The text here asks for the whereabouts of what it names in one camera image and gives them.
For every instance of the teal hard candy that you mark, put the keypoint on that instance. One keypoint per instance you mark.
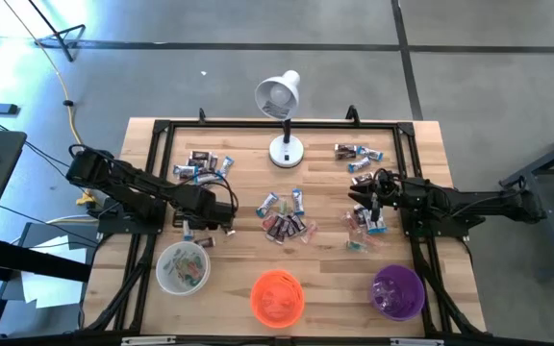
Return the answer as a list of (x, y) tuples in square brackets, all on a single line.
[(195, 281), (355, 246)]

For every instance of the black frame clamp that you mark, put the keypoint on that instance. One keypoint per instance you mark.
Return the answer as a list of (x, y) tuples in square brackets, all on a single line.
[(202, 115), (352, 116)]

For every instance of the white metal bracket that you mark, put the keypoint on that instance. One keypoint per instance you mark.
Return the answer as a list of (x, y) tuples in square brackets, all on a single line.
[(416, 342), (147, 340)]

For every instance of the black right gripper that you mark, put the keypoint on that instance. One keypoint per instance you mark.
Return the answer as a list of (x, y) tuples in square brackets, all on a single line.
[(390, 192)]

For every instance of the white plastic bucket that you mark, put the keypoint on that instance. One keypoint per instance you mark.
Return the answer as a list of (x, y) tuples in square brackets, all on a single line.
[(166, 283)]

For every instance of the black tripod stand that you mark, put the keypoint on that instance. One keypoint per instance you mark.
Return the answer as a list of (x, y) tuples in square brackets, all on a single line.
[(56, 34)]

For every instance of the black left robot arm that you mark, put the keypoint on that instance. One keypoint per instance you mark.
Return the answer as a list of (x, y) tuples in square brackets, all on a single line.
[(128, 180)]

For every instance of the black desk beam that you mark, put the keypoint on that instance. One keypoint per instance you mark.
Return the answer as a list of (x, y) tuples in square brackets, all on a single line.
[(27, 259)]

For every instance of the brown Hershey's chocolate bar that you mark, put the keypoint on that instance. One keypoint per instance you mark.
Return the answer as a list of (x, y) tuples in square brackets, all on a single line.
[(205, 242), (213, 162), (345, 155), (360, 215), (230, 232), (274, 229), (200, 155), (297, 222), (361, 179), (197, 163), (284, 231), (345, 147)]

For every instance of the white paper sheets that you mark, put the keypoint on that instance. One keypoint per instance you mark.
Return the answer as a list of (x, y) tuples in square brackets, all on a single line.
[(51, 288)]

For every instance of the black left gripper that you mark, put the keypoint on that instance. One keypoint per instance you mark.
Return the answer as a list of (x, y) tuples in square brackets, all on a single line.
[(214, 214)]

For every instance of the white desk lamp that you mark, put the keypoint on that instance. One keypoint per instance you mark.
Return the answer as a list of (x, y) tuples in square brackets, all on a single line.
[(286, 151)]

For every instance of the orange hard candy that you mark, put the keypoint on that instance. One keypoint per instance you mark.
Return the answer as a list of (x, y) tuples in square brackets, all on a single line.
[(191, 269)]

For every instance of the purple plastic bucket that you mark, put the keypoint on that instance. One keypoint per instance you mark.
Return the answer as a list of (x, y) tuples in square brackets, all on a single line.
[(397, 293)]

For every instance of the orange plastic bucket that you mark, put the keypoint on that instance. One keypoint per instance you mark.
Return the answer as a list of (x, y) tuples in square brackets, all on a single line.
[(277, 300)]

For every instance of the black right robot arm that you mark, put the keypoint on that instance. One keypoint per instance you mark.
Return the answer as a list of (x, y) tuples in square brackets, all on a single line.
[(474, 204)]

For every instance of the grey metal table frame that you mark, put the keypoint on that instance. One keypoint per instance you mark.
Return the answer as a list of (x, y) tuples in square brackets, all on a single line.
[(541, 165)]

